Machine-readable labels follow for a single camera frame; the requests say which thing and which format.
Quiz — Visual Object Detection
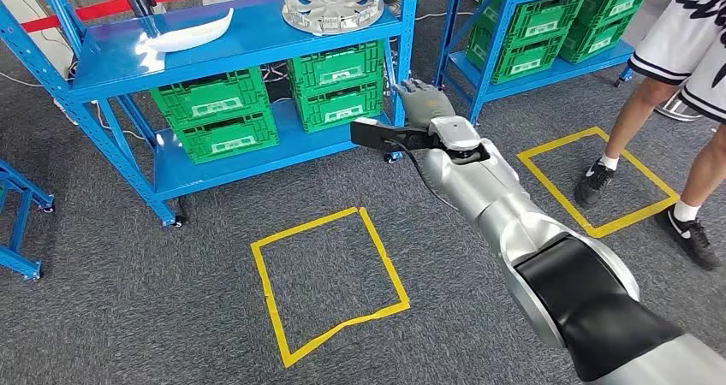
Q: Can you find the black stanchion post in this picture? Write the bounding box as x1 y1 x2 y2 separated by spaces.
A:
122 0 160 18

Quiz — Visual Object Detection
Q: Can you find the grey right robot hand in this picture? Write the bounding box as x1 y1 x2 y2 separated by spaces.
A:
394 78 457 128

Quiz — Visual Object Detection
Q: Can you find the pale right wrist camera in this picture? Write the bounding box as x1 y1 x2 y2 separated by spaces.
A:
349 116 398 149

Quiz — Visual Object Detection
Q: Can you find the chrome stanchion base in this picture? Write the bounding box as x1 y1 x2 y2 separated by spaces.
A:
655 90 705 123

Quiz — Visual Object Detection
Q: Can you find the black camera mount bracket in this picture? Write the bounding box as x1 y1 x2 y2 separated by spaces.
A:
391 127 443 152

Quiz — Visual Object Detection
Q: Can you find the blue metal shelf rack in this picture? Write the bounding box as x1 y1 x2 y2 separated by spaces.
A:
0 0 421 228
0 158 57 282
433 0 662 126

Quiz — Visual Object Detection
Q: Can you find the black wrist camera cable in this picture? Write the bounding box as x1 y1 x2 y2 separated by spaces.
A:
391 139 458 212

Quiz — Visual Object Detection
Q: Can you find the silver plastic wheel hubcap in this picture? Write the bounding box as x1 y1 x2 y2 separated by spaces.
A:
282 0 385 36

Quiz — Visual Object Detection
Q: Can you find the white curved plastic part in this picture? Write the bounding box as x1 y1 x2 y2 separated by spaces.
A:
144 7 235 54

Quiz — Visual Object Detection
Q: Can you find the red barrier belt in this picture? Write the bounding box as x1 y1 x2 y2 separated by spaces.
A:
20 0 318 34

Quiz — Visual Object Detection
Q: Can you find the person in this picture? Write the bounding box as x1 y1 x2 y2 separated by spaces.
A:
574 0 726 272

